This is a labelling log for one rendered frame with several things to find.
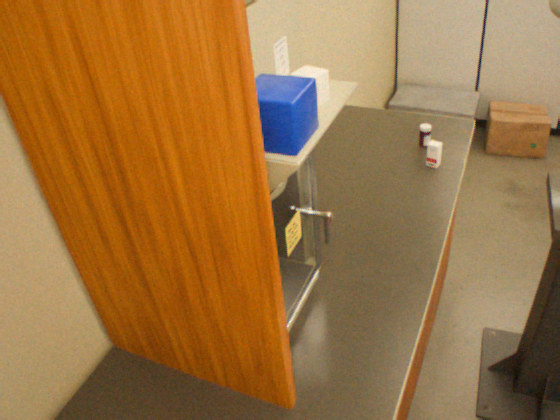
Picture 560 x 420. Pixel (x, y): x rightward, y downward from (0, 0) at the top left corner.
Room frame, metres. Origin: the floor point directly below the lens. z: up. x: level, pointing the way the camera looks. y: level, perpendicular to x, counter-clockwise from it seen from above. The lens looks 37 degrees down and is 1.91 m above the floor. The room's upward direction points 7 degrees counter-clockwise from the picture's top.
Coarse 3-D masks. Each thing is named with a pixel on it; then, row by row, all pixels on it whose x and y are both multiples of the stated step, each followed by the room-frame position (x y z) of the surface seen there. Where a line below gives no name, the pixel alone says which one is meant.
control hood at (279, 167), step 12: (336, 84) 0.92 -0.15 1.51; (348, 84) 0.92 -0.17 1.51; (336, 96) 0.87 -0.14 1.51; (348, 96) 0.87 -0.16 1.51; (324, 108) 0.82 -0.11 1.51; (336, 108) 0.82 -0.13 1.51; (324, 120) 0.77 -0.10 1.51; (324, 132) 0.75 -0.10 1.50; (312, 144) 0.70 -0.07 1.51; (276, 156) 0.67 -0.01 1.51; (288, 156) 0.67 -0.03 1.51; (300, 156) 0.66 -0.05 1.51; (276, 168) 0.66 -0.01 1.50; (288, 168) 0.65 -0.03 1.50; (276, 180) 0.66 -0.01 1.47
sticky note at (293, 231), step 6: (294, 216) 0.85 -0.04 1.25; (294, 222) 0.85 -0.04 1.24; (300, 222) 0.88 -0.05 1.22; (288, 228) 0.82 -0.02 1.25; (294, 228) 0.85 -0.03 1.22; (300, 228) 0.87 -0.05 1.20; (288, 234) 0.82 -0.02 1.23; (294, 234) 0.85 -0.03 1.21; (300, 234) 0.87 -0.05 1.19; (288, 240) 0.82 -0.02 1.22; (294, 240) 0.84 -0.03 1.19; (288, 246) 0.82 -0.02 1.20; (294, 246) 0.84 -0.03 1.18; (288, 252) 0.81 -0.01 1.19
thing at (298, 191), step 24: (312, 168) 0.95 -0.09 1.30; (288, 192) 0.84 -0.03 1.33; (312, 192) 0.94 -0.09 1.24; (288, 216) 0.83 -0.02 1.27; (312, 216) 0.94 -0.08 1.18; (312, 240) 0.93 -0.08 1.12; (288, 264) 0.81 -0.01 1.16; (312, 264) 0.92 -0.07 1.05; (288, 288) 0.80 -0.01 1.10; (288, 312) 0.79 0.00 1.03
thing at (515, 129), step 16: (496, 112) 3.03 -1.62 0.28; (512, 112) 3.01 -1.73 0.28; (528, 112) 2.99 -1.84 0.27; (544, 112) 2.96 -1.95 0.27; (496, 128) 2.91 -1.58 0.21; (512, 128) 2.87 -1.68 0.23; (528, 128) 2.83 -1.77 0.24; (544, 128) 2.79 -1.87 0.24; (496, 144) 2.91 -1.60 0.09; (512, 144) 2.86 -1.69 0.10; (528, 144) 2.82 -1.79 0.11; (544, 144) 2.79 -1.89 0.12
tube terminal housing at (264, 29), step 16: (256, 0) 0.84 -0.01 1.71; (272, 0) 0.88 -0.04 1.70; (288, 0) 0.94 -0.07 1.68; (256, 16) 0.82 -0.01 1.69; (272, 16) 0.88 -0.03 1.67; (288, 16) 0.93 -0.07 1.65; (256, 32) 0.82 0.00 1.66; (272, 32) 0.87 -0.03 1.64; (288, 32) 0.93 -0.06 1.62; (256, 48) 0.81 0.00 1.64; (272, 48) 0.86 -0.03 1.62; (288, 48) 0.92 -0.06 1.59; (256, 64) 0.81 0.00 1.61; (272, 64) 0.86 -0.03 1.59
